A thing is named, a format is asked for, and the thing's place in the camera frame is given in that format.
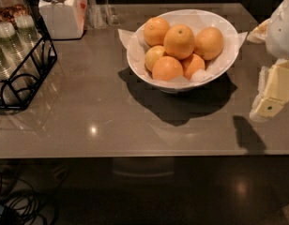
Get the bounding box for white paper bowl liner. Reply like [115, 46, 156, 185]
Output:
[118, 9, 247, 90]

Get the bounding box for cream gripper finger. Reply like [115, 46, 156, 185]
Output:
[247, 19, 270, 44]
[250, 59, 289, 122]

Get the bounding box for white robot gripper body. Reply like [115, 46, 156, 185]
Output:
[266, 0, 289, 60]

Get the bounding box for stacked clear cups front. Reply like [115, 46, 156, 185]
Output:
[0, 47, 10, 100]

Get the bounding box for white lidded jar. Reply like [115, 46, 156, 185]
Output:
[38, 0, 87, 40]

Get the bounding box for stacked clear cups left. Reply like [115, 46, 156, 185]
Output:
[0, 22, 27, 74]

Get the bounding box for jar of brown snacks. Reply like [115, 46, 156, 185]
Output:
[0, 0, 30, 27]

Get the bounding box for black wire rack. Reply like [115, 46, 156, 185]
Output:
[0, 0, 57, 110]

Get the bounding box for stacked clear cups right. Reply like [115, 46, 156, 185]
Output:
[15, 14, 42, 66]

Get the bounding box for clear acrylic holder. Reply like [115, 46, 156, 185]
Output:
[88, 0, 120, 29]

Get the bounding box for small left orange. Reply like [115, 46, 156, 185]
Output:
[144, 45, 166, 71]

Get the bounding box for stacked clear cups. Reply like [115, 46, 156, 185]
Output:
[15, 14, 42, 66]
[0, 22, 27, 74]
[0, 47, 10, 100]

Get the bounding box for white ceramic bowl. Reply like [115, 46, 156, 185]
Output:
[126, 9, 241, 93]

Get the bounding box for black cables on floor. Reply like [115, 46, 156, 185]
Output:
[0, 166, 58, 225]

